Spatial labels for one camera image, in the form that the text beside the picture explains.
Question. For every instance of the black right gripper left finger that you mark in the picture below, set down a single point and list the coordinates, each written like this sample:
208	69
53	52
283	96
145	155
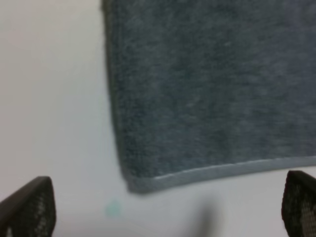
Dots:
30	211

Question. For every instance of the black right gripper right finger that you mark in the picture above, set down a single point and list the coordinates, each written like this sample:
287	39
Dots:
298	209

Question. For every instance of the grey towel with orange pattern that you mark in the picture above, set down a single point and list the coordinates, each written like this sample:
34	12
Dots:
208	89

